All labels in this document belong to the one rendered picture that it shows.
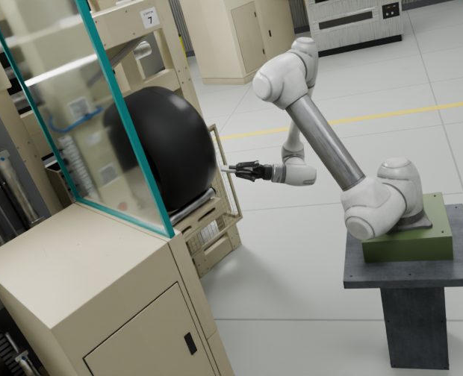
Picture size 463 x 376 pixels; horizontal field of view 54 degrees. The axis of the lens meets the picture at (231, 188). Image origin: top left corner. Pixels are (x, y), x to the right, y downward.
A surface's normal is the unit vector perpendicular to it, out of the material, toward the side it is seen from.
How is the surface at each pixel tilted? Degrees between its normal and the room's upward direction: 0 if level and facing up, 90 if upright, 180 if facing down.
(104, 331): 90
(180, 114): 51
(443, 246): 90
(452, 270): 0
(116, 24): 90
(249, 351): 0
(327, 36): 90
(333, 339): 0
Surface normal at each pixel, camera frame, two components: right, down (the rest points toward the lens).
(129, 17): 0.69, 0.17
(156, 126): 0.17, -0.29
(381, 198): 0.39, -0.33
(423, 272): -0.26, -0.85
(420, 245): -0.25, 0.51
